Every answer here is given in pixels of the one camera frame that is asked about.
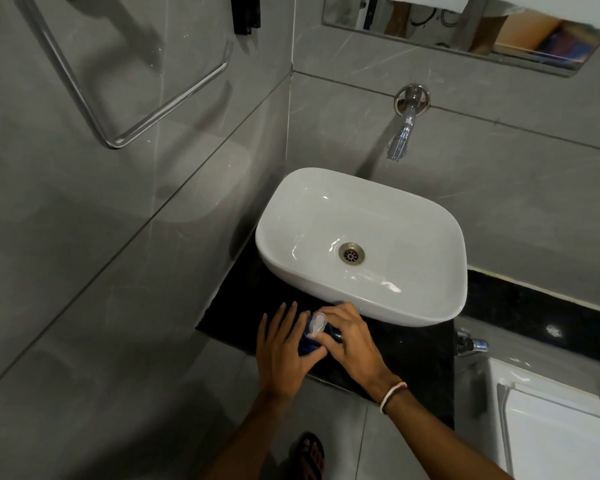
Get person's left hand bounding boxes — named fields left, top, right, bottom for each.
left=255, top=302, right=329, bottom=401

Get person's right hand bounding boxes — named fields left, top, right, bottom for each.
left=316, top=302, right=404, bottom=398

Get blue bottle with white cap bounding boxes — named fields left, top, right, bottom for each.
left=297, top=311, right=344, bottom=357

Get person's left forearm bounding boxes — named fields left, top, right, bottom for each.
left=194, top=388, right=301, bottom=480

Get person's right forearm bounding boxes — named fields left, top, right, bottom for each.
left=383, top=385, right=515, bottom=480

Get pink white wristband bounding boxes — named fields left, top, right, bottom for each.
left=379, top=381, right=409, bottom=414

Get metal basin drain strainer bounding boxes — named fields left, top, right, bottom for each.
left=338, top=242, right=366, bottom=266

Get black red sandal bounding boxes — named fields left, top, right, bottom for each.
left=292, top=432, right=327, bottom=480

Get white ceramic wash basin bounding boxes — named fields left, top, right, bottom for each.
left=255, top=167, right=468, bottom=328

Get chrome angle valve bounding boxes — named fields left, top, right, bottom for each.
left=454, top=329, right=490, bottom=358

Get white toilet cistern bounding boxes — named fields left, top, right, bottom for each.
left=482, top=357, right=600, bottom=480

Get chrome wall tap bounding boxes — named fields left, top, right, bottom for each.
left=386, top=84, right=432, bottom=162

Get chrome towel ring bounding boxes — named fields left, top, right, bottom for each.
left=11, top=0, right=235, bottom=150

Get black wall bracket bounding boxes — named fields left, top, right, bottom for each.
left=232, top=0, right=262, bottom=36

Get wall mirror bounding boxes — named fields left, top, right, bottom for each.
left=321, top=0, right=600, bottom=78

